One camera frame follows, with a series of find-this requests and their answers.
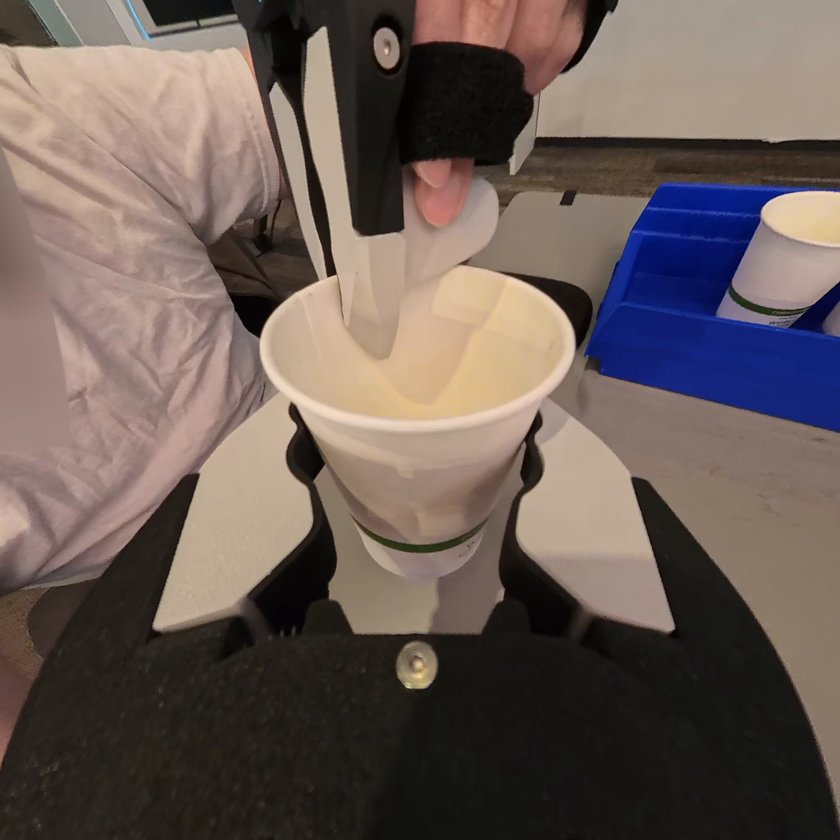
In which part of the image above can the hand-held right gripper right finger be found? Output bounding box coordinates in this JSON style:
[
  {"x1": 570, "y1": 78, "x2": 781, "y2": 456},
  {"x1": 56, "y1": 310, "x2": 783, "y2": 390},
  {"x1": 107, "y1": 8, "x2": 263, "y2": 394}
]
[{"x1": 499, "y1": 398, "x2": 677, "y2": 644}]

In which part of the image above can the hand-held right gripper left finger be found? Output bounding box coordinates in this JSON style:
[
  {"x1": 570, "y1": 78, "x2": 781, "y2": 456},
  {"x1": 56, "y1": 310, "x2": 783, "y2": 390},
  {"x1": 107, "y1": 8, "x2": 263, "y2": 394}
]
[{"x1": 151, "y1": 394, "x2": 340, "y2": 644}]

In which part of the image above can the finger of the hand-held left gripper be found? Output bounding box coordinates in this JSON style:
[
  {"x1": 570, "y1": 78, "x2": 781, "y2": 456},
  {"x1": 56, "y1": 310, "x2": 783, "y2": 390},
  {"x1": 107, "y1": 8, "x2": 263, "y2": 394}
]
[
  {"x1": 269, "y1": 59, "x2": 338, "y2": 280},
  {"x1": 300, "y1": 27, "x2": 502, "y2": 358}
]

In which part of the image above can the blue plastic bin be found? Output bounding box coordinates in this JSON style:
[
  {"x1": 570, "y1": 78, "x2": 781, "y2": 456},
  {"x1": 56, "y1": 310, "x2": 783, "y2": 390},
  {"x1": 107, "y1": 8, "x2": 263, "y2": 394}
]
[{"x1": 584, "y1": 182, "x2": 840, "y2": 434}]

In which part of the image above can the person's right forearm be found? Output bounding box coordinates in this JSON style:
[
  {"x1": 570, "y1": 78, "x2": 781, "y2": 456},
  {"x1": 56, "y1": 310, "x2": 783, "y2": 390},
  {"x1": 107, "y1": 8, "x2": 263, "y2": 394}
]
[{"x1": 0, "y1": 644, "x2": 30, "y2": 769}]

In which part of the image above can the person's left hand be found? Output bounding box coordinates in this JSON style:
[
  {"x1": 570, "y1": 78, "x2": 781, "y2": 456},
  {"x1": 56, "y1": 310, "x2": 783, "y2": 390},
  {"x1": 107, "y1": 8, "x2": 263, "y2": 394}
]
[{"x1": 410, "y1": 0, "x2": 585, "y2": 227}]

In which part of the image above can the large dark wall screen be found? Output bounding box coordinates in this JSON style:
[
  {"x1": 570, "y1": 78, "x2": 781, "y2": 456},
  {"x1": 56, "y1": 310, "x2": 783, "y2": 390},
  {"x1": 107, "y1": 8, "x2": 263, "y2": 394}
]
[{"x1": 125, "y1": 0, "x2": 244, "y2": 34}]

